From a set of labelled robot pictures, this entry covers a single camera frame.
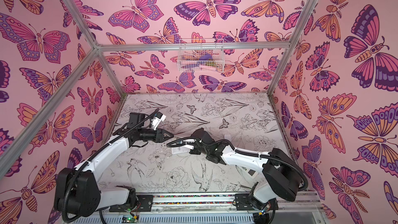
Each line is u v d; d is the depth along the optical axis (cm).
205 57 94
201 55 96
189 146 68
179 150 90
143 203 73
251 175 81
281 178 42
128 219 73
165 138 75
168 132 76
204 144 61
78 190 41
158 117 74
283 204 73
